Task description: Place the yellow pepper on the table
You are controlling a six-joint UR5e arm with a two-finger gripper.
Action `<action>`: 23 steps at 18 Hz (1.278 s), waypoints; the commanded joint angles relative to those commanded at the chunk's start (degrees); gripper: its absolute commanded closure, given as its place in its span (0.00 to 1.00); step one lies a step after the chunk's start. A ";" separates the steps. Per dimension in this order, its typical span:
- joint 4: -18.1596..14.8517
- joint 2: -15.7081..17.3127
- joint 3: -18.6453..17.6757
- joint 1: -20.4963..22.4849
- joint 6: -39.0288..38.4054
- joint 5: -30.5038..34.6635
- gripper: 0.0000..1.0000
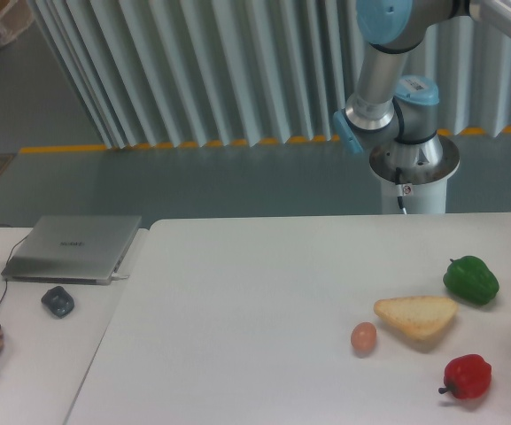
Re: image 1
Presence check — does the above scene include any red bell pepper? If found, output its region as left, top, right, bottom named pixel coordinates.
left=438, top=354, right=492, bottom=400

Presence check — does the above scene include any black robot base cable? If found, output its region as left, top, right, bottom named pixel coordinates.
left=394, top=166, right=408, bottom=216

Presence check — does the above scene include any brown egg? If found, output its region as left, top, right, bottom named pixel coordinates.
left=351, top=322, right=377, bottom=353

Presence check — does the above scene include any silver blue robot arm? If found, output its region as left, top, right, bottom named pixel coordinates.
left=333, top=1, right=511, bottom=185

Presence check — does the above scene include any toast bread slice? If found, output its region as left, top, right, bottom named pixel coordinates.
left=374, top=296, right=459, bottom=341

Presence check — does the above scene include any green bell pepper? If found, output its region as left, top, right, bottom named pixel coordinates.
left=443, top=256, right=499, bottom=305

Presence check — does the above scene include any silver closed laptop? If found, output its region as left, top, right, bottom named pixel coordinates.
left=2, top=215, right=142, bottom=285

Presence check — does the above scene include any grey computer mouse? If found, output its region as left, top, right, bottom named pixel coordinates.
left=41, top=286, right=75, bottom=319

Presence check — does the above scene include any black mouse cable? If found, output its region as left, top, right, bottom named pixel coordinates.
left=0, top=223, right=33, bottom=328

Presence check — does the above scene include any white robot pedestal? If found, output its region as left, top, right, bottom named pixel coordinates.
left=376, top=176, right=448, bottom=214

